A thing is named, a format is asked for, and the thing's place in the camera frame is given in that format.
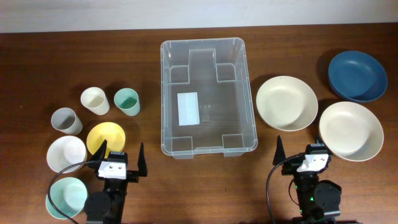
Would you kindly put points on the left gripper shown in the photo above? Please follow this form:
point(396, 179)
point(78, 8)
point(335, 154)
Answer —
point(133, 175)

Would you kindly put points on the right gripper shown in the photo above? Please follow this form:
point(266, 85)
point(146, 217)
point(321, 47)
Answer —
point(291, 167)

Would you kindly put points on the yellow small bowl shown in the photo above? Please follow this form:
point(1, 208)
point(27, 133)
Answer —
point(112, 132)

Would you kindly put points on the cream bowl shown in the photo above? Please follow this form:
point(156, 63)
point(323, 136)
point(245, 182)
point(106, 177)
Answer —
point(351, 131)
point(287, 103)

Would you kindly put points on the mint green plastic cup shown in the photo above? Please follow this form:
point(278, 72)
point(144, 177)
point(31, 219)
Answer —
point(127, 100)

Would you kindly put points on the cream plastic cup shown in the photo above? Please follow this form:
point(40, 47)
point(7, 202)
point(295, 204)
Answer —
point(95, 100)

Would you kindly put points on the grey plastic cup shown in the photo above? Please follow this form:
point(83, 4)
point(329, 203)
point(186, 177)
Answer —
point(66, 121)

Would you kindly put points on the dark blue bowl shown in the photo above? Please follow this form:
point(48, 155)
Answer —
point(357, 76)

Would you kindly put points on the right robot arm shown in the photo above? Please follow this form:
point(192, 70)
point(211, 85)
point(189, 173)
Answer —
point(318, 200)

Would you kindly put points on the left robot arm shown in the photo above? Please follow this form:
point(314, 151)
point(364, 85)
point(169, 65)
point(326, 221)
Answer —
point(106, 206)

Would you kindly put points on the white label in container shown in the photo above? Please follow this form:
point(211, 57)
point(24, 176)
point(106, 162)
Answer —
point(188, 110)

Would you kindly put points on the clear plastic storage container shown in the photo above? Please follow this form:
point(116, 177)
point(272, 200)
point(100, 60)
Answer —
point(217, 70)

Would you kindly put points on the white small bowl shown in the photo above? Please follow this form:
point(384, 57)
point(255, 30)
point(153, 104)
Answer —
point(66, 151)

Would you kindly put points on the mint green small bowl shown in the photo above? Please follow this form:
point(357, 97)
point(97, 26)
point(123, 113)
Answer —
point(69, 195)

